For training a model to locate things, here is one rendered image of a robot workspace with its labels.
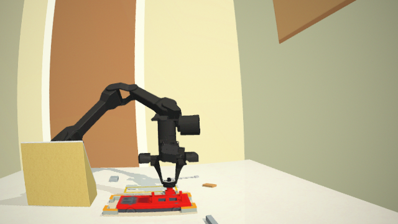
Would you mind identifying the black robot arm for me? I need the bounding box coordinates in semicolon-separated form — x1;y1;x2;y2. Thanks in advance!
51;83;200;164

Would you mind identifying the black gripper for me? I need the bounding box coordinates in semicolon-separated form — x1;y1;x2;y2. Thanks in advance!
138;136;199;184

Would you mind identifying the black wheel with white hub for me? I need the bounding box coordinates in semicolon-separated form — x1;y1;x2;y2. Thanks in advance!
163;180;176;188

